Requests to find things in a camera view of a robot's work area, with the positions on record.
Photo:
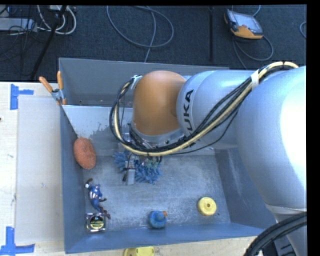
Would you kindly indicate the yellow flat plastic piece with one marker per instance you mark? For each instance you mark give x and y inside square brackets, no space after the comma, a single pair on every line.
[140,251]

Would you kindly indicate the black and yellow tape measure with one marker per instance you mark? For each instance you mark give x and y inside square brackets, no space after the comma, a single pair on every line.
[96,222]

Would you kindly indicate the pale wood board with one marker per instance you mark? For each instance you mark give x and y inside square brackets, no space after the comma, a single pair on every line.
[37,162]

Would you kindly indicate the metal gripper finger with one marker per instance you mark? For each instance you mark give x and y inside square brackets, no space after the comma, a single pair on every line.
[131,176]
[124,175]

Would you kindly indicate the blue rubber duck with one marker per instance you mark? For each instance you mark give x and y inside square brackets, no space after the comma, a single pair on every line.
[157,220]

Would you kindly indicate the orange-brown oval scrubber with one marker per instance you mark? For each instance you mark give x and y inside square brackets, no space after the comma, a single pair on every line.
[84,153]

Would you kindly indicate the blue spiky rubber toy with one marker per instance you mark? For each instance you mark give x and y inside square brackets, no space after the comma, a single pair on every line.
[146,175]

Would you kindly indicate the grey metal bin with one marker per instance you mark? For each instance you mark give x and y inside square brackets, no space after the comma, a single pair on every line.
[162,200]

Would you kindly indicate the blue superhero action figure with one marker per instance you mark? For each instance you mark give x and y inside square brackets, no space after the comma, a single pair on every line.
[95,195]

